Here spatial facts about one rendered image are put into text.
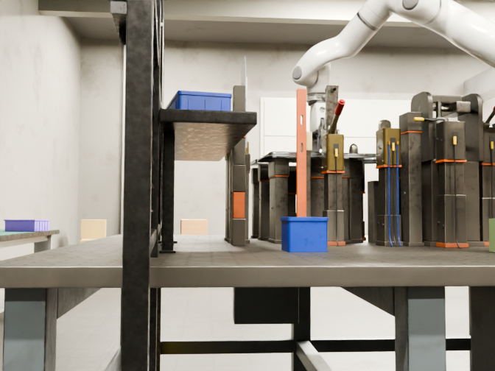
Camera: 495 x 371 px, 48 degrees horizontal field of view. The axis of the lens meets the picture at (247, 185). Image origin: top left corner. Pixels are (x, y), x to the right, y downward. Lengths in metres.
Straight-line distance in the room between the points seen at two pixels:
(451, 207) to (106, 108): 9.17
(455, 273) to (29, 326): 0.81
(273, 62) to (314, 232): 9.30
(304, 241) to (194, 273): 0.47
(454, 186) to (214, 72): 8.99
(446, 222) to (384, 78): 9.35
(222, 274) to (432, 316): 0.42
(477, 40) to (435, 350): 0.86
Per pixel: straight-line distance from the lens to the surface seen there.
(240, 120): 1.27
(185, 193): 10.24
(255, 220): 2.28
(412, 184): 1.82
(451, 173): 1.79
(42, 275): 1.09
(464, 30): 1.69
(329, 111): 1.84
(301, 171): 1.79
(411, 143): 1.83
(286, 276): 1.06
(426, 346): 1.20
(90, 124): 10.56
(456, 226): 1.78
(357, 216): 1.98
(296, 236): 1.45
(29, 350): 1.16
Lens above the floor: 0.80
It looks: 3 degrees up
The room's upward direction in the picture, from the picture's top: straight up
